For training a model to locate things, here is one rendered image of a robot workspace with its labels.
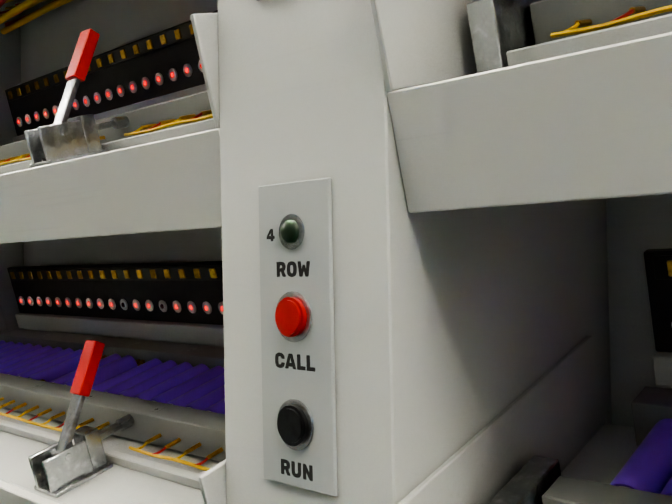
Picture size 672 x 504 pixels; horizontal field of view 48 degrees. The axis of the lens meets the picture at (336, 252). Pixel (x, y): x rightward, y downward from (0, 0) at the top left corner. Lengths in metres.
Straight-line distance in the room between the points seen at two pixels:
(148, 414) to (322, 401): 0.23
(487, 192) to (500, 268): 0.08
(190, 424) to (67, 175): 0.16
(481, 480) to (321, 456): 0.07
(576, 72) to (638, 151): 0.03
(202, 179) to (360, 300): 0.11
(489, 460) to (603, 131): 0.15
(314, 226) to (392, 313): 0.05
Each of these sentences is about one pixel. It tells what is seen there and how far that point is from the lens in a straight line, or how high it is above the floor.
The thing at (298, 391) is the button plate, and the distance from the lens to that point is 0.30.
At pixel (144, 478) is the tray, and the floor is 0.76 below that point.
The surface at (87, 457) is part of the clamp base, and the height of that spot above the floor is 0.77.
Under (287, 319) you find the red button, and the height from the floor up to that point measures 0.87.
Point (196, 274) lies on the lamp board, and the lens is 0.62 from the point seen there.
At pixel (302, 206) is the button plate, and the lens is 0.30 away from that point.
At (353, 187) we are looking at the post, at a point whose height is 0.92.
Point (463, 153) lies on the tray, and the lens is 0.26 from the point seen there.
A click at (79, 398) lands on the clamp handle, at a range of 0.50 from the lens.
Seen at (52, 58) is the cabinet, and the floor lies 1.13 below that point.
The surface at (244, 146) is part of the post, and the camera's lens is 0.33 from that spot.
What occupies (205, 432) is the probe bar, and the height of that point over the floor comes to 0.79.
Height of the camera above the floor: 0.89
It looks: 1 degrees up
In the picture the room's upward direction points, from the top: 1 degrees counter-clockwise
